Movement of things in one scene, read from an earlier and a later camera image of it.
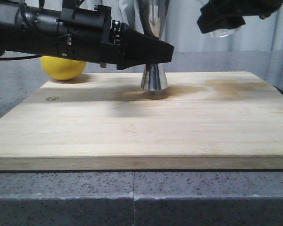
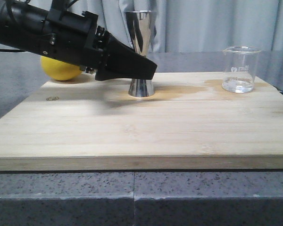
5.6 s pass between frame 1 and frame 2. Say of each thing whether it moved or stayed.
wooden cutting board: stayed
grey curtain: stayed
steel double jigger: moved
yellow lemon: stayed
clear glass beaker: moved
